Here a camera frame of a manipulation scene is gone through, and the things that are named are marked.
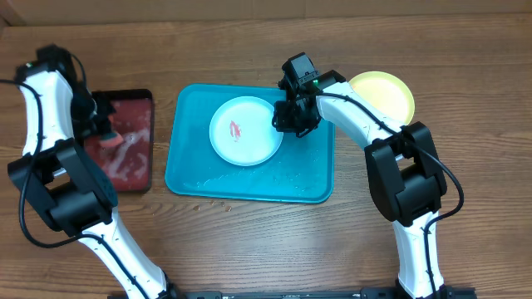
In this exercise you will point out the yellow-green plate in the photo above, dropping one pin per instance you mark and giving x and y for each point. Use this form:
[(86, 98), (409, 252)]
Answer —
[(387, 93)]

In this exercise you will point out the light blue plate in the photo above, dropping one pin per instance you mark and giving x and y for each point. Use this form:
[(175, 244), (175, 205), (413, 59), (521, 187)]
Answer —
[(241, 131)]

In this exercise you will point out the red black sponge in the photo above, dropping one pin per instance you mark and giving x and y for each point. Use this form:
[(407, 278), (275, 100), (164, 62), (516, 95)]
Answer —
[(110, 140)]

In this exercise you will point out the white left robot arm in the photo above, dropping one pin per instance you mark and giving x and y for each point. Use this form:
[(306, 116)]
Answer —
[(63, 184)]

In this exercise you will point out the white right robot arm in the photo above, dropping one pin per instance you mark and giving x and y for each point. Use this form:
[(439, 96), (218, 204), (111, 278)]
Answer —
[(405, 176)]

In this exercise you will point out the dark red water tray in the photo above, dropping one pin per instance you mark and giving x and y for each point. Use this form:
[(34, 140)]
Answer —
[(129, 164)]

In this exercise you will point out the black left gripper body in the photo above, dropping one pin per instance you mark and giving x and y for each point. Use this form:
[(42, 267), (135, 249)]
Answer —
[(88, 114)]

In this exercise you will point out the cardboard back wall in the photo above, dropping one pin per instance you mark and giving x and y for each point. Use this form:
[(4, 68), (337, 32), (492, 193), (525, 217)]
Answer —
[(80, 12)]

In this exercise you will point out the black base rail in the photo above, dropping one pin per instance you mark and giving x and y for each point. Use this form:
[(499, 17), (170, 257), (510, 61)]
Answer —
[(365, 293)]

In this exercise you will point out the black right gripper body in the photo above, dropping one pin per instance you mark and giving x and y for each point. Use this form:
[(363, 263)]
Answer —
[(293, 120)]

